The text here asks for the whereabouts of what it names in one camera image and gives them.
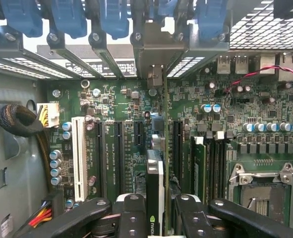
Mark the socket locking lever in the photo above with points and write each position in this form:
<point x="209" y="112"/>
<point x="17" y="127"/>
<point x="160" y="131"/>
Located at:
<point x="260" y="175"/>

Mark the short expansion slot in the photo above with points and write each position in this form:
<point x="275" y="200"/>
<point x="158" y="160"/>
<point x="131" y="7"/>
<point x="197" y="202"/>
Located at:
<point x="138" y="134"/>

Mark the green motherboard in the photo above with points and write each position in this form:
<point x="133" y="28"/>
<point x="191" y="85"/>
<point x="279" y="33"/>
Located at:
<point x="126" y="99"/>

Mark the long expansion slot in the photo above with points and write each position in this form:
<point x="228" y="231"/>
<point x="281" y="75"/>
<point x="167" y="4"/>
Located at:
<point x="100" y="158"/>
<point x="119" y="158"/>
<point x="178" y="153"/>

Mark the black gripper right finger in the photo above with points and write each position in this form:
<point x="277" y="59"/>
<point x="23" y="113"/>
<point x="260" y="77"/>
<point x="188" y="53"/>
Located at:
<point x="191" y="223"/>

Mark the dark RAM stick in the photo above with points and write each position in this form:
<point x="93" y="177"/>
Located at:
<point x="199" y="168"/>

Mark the blue slot latch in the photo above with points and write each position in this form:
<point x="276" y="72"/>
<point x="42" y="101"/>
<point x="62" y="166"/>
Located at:
<point x="167" y="7"/>
<point x="210" y="19"/>
<point x="22" y="17"/>
<point x="114" y="19"/>
<point x="69" y="17"/>

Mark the black open PC case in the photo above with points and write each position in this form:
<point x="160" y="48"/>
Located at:
<point x="12" y="173"/>

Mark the CPU socket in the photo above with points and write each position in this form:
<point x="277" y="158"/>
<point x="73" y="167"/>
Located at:
<point x="257" y="198"/>

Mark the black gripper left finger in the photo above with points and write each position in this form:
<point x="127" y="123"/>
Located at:
<point x="132" y="223"/>

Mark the black RAM slot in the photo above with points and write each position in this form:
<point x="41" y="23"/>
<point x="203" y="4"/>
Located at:
<point x="210" y="168"/>
<point x="221" y="168"/>

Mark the white power connector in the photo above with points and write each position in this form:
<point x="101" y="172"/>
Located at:
<point x="52" y="115"/>

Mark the white expansion slot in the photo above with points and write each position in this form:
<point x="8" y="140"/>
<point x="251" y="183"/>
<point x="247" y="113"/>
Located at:
<point x="79" y="158"/>

